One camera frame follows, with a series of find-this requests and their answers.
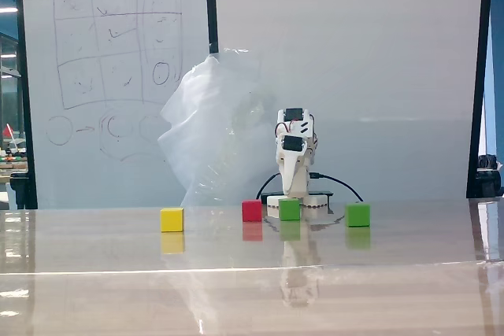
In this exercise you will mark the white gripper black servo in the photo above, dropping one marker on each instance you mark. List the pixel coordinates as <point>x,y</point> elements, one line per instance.
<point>290,160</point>

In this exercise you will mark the green cube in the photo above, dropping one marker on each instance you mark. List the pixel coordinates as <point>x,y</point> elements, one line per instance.
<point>358,215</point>
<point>289,210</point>

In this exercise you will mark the white robot arm with base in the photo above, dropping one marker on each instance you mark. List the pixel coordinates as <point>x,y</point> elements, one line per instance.
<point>305,126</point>

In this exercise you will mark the red cube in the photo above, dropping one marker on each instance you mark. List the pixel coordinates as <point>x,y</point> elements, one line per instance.
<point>252,211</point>

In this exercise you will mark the yellow cube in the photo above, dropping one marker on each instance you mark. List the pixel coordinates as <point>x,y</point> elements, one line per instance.
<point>172,220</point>

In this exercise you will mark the black flat base board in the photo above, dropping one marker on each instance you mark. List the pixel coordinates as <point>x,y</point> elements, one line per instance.
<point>327,193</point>

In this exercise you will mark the clear plastic bag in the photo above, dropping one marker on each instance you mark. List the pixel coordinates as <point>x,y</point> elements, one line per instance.
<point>204,115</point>

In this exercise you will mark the plain white panel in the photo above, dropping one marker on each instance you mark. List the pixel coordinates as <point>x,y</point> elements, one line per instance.
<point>354,56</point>

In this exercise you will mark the whiteboard with marker drawings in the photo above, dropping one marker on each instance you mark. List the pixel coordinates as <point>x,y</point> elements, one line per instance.
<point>118,135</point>

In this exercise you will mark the small red flag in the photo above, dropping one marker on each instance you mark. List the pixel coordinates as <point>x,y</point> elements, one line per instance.
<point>8,131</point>

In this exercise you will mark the black frame post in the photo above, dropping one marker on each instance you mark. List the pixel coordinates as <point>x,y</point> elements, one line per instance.
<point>212,5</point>
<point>25,76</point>
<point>480,76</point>

